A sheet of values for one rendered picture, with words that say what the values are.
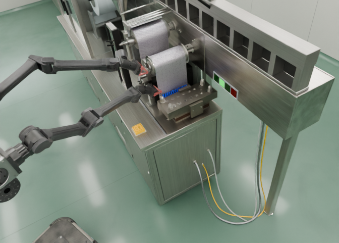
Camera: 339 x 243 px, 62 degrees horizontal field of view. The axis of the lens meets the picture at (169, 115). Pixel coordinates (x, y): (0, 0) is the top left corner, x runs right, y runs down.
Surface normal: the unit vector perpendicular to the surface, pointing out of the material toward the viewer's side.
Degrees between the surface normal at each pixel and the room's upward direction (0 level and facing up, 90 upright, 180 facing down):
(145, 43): 92
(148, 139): 0
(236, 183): 0
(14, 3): 90
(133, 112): 0
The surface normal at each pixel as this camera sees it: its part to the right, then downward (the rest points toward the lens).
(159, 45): 0.48, 0.60
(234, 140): -0.11, -0.71
